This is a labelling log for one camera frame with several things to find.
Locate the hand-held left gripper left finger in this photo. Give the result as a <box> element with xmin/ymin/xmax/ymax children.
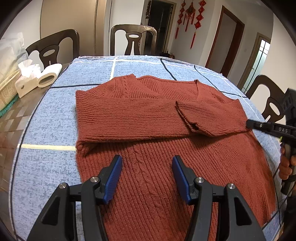
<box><xmin>26</xmin><ymin>155</ymin><xmax>123</xmax><ymax>241</ymax></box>

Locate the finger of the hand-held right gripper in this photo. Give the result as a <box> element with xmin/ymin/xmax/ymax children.
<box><xmin>246</xmin><ymin>119</ymin><xmax>275</xmax><ymax>135</ymax></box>

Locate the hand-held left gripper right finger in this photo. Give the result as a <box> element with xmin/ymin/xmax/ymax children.
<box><xmin>171</xmin><ymin>155</ymin><xmax>270</xmax><ymax>241</ymax></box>

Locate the rust red knitted sweater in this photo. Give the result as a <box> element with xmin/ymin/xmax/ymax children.
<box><xmin>75</xmin><ymin>74</ymin><xmax>277</xmax><ymax>241</ymax></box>

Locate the person's right hand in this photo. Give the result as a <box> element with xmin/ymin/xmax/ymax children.
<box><xmin>280</xmin><ymin>148</ymin><xmax>293</xmax><ymax>181</ymax></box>

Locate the dark wooden chair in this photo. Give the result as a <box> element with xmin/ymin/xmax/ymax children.
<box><xmin>245</xmin><ymin>75</ymin><xmax>289</xmax><ymax>126</ymax></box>
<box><xmin>110</xmin><ymin>24</ymin><xmax>158</xmax><ymax>56</ymax></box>
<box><xmin>25</xmin><ymin>29</ymin><xmax>80</xmax><ymax>67</ymax></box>

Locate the glass panel door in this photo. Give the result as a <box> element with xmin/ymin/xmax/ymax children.
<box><xmin>238</xmin><ymin>32</ymin><xmax>271</xmax><ymax>91</ymax></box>

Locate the blue checked tablecloth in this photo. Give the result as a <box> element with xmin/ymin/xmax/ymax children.
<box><xmin>9</xmin><ymin>55</ymin><xmax>286</xmax><ymax>241</ymax></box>

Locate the brown wooden door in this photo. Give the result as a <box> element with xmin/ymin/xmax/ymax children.
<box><xmin>205</xmin><ymin>5</ymin><xmax>245</xmax><ymax>78</ymax></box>

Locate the white paper roll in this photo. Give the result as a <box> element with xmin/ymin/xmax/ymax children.
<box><xmin>37</xmin><ymin>63</ymin><xmax>63</xmax><ymax>88</ymax></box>

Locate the green cloth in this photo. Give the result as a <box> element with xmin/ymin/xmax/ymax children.
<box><xmin>0</xmin><ymin>95</ymin><xmax>21</xmax><ymax>117</ymax></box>

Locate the white tissue box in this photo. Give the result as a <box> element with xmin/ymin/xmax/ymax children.
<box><xmin>14</xmin><ymin>59</ymin><xmax>41</xmax><ymax>99</ymax></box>

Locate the wicker basket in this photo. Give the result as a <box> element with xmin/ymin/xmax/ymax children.
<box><xmin>0</xmin><ymin>70</ymin><xmax>21</xmax><ymax>111</ymax></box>

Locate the clear plastic bag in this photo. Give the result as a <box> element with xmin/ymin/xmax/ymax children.
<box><xmin>0</xmin><ymin>32</ymin><xmax>29</xmax><ymax>81</ymax></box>

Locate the golden refrigerator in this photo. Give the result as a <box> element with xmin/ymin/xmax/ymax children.
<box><xmin>40</xmin><ymin>0</ymin><xmax>106</xmax><ymax>56</ymax></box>

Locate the black cable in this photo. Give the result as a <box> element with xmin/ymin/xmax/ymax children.
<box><xmin>260</xmin><ymin>162</ymin><xmax>287</xmax><ymax>232</ymax></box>

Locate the red knot wall decoration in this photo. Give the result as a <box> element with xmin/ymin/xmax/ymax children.
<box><xmin>190</xmin><ymin>0</ymin><xmax>207</xmax><ymax>49</ymax></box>
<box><xmin>175</xmin><ymin>0</ymin><xmax>186</xmax><ymax>40</ymax></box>
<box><xmin>185</xmin><ymin>0</ymin><xmax>196</xmax><ymax>32</ymax></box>

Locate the red hanging string ornament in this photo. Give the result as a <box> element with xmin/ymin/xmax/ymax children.
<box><xmin>145</xmin><ymin>0</ymin><xmax>152</xmax><ymax>21</ymax></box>

